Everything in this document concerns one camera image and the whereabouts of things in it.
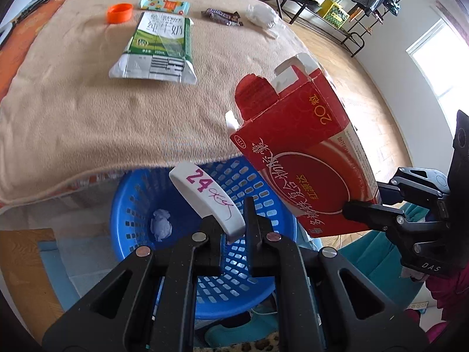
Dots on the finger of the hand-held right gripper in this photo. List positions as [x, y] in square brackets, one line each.
[389, 192]
[370, 214]

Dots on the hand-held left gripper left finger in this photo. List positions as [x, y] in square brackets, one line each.
[209, 251]

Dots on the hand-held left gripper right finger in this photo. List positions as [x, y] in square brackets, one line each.
[257, 251]

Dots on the blue plastic basket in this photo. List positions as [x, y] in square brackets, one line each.
[220, 264]

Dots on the white curved plastic piece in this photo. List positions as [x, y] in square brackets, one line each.
[210, 198]

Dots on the white paper ball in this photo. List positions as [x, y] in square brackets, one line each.
[161, 225]

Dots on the red cardboard box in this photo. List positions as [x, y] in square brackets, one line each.
[307, 154]

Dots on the teal cloth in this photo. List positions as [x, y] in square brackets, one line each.
[373, 267]

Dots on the leopard print cloth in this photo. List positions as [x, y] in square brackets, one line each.
[238, 345]

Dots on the magenta cloth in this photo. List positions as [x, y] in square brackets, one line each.
[449, 297]

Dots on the window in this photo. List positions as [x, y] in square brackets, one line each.
[436, 62]

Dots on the black clothes rack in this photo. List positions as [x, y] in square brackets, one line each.
[370, 18]

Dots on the beige fleece blanket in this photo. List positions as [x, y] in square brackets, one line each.
[91, 117]

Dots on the wooden board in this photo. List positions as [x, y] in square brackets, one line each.
[25, 267]

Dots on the yellow plastic crate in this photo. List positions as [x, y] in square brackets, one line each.
[334, 11]

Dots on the flattened green milk carton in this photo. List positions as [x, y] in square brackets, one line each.
[157, 49]

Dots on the black folding cot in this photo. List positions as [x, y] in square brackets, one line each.
[293, 3]

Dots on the crumpled clear plastic bag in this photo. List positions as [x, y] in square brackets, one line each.
[261, 16]

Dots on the dark chocolate bar wrapper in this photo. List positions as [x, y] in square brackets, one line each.
[221, 16]

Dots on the teal snack wrapper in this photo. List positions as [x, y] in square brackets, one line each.
[163, 5]

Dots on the orange plastic cap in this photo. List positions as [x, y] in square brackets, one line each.
[120, 13]

